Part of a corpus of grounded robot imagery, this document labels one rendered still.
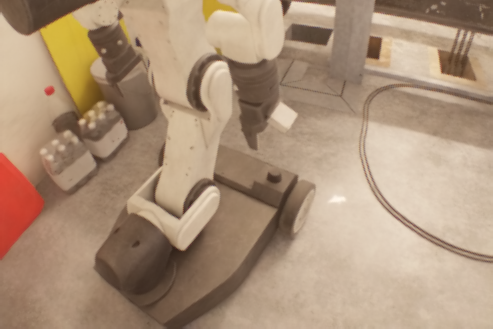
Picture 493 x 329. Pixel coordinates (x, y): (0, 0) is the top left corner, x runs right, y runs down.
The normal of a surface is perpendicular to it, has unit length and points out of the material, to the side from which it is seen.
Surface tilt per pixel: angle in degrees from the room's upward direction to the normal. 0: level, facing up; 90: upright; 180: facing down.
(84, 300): 0
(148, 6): 35
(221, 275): 0
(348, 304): 0
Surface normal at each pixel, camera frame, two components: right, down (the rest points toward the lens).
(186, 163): -0.48, 0.18
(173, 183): -0.42, -0.05
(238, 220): -0.07, -0.72
